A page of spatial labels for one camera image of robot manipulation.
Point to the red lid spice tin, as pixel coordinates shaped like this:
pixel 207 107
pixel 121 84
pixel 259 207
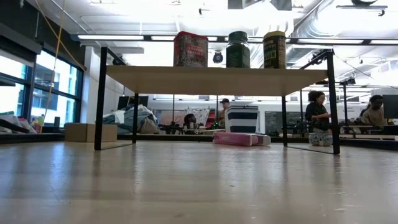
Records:
pixel 190 49

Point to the green lid spice jar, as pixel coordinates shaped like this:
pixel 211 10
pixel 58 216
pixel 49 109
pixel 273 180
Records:
pixel 237 51

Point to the yellow lid spice jar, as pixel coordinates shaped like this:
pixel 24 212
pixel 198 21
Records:
pixel 274 51

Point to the black background robot arm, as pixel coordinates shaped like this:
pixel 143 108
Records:
pixel 174 127

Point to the person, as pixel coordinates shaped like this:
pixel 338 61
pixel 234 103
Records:
pixel 317 113
pixel 374 113
pixel 223 113
pixel 189 119

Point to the black white striped box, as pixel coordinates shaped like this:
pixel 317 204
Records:
pixel 242 119

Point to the pile of cloths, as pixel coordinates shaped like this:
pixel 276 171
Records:
pixel 136 119

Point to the black monitor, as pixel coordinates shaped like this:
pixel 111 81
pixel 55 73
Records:
pixel 126 101
pixel 390 106

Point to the small cardboard box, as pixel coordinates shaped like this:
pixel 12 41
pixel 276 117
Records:
pixel 90 132

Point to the ceiling light strip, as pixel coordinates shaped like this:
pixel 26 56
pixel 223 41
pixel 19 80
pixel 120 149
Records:
pixel 110 37
pixel 329 40

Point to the small black speaker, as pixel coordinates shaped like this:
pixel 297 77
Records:
pixel 57 122

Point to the large window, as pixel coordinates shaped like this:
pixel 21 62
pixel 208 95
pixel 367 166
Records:
pixel 46 90

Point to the background work table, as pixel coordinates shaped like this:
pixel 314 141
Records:
pixel 367 129

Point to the colourful pile of items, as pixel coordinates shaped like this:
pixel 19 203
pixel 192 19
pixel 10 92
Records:
pixel 15 123

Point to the black aluminium table frame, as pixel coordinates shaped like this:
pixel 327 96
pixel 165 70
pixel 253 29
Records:
pixel 174 137

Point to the black overhead camera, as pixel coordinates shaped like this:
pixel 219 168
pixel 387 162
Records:
pixel 217 57

